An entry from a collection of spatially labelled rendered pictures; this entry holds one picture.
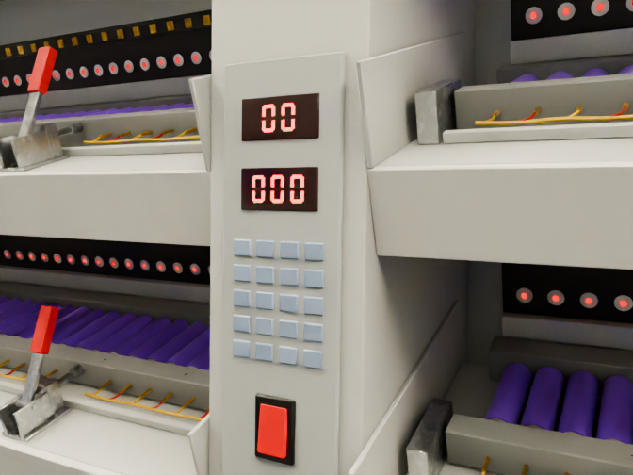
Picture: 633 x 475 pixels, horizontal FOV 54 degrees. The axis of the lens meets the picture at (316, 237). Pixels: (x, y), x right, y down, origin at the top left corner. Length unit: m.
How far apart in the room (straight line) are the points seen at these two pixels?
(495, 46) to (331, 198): 0.24
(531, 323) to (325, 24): 0.25
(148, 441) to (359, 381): 0.19
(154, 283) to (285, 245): 0.31
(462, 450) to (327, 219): 0.16
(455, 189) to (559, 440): 0.16
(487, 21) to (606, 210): 0.26
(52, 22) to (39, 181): 0.36
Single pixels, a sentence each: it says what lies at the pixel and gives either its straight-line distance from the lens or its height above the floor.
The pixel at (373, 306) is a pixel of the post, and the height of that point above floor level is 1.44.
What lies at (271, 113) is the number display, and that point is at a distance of 0.32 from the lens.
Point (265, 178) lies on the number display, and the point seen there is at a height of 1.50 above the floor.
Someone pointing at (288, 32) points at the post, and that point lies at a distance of 0.33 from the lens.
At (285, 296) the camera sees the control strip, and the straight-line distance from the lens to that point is 0.32.
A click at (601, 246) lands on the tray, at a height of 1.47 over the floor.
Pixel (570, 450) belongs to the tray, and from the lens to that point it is 0.37.
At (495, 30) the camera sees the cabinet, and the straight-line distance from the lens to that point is 0.50.
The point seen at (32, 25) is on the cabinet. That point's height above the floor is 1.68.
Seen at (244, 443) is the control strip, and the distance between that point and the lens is 0.35.
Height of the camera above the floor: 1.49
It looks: 3 degrees down
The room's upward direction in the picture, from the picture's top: 1 degrees clockwise
